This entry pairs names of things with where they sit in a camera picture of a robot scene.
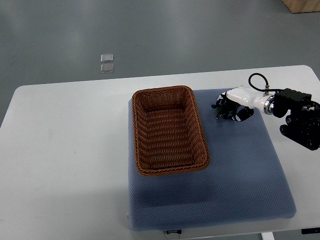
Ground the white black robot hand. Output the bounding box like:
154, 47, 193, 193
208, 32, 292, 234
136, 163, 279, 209
215, 85, 274, 122

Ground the dark toy crocodile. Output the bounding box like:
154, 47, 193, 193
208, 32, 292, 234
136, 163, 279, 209
211, 99, 240, 120

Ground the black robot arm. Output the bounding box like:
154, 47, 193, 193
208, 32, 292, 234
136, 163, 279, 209
248, 72, 320, 151

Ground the brown wicker basket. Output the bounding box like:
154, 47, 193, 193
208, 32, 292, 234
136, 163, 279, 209
131, 85, 210, 177

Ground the blue grey cushion mat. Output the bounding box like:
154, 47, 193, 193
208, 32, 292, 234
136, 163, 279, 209
128, 89, 296, 231

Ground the wooden box corner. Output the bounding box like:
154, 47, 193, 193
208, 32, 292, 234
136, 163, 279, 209
282, 0, 320, 14

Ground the upper metal floor plate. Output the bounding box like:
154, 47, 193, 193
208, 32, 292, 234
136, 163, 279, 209
100, 53, 114, 63

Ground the black table control panel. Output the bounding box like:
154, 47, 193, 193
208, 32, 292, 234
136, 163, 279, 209
301, 227, 320, 235

